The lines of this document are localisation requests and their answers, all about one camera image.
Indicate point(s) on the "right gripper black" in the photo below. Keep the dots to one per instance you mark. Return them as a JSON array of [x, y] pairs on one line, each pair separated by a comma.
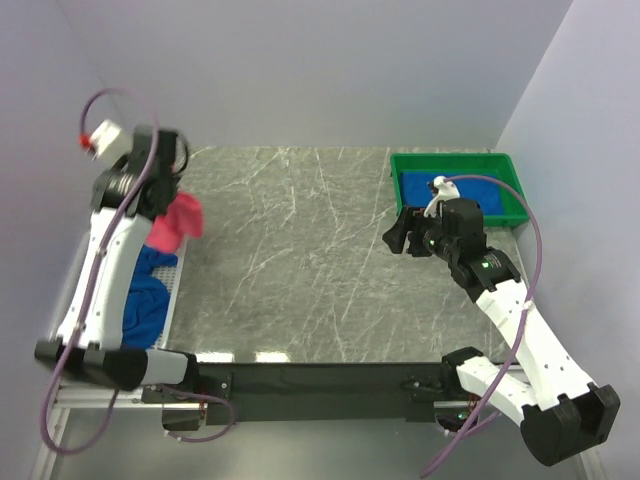
[[409, 220]]

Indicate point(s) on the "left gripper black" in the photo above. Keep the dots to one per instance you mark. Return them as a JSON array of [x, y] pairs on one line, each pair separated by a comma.
[[126, 159]]

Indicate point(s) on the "pink towel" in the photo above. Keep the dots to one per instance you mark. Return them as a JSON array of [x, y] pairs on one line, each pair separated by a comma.
[[184, 218]]

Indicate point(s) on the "large blue towel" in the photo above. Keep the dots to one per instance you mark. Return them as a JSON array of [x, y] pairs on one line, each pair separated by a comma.
[[415, 191]]

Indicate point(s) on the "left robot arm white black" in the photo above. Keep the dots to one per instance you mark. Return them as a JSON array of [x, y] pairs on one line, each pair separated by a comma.
[[139, 185]]

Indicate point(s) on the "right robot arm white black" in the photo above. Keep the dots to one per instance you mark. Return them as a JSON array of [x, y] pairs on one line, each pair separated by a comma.
[[559, 409]]

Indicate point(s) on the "white perforated plastic basket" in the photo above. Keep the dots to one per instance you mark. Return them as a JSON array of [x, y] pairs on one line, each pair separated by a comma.
[[170, 295]]

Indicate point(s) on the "blue towel in basket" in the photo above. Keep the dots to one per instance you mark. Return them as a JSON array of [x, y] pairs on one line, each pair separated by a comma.
[[147, 300]]

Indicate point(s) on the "green plastic tray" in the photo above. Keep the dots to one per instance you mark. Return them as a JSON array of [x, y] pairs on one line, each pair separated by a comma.
[[474, 165]]

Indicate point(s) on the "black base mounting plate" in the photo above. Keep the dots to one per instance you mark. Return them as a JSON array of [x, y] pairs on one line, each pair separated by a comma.
[[315, 391]]

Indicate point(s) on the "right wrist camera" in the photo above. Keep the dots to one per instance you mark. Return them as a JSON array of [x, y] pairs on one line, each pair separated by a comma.
[[442, 190]]

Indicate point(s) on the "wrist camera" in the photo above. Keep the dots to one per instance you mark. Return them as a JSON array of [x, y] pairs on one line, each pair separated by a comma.
[[442, 190], [107, 137]]

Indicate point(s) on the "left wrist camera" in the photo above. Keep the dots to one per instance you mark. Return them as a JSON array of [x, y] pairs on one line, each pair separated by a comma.
[[107, 137]]

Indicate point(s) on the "aluminium rail frame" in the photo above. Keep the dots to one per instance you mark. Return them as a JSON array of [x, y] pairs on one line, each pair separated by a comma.
[[83, 396]]

